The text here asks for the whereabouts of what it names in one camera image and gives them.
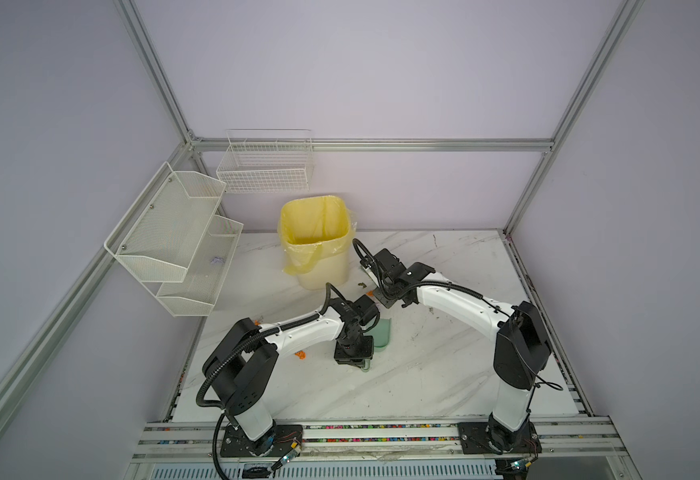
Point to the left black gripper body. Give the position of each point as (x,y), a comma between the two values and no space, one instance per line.
(354,351)

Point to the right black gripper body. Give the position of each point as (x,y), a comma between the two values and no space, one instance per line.
(384,291)

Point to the green dustpan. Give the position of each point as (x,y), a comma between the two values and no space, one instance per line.
(375,337)

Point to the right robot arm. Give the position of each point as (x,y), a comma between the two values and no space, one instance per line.
(521,344)

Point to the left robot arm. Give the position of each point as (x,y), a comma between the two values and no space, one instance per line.
(239,370)

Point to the cream trash bin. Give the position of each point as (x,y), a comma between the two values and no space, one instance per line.
(334,270)

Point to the yellow bin liner bag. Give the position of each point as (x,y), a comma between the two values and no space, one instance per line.
(314,229)

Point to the lower white mesh shelf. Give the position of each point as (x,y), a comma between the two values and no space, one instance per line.
(198,294)

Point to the white mesh shelf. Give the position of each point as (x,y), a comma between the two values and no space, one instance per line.
(158,238)
(198,294)

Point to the upper white mesh shelf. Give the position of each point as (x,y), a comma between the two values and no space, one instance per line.
(158,238)

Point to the white wire wall basket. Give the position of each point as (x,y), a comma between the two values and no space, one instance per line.
(267,161)

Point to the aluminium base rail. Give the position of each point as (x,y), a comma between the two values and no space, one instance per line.
(578,447)

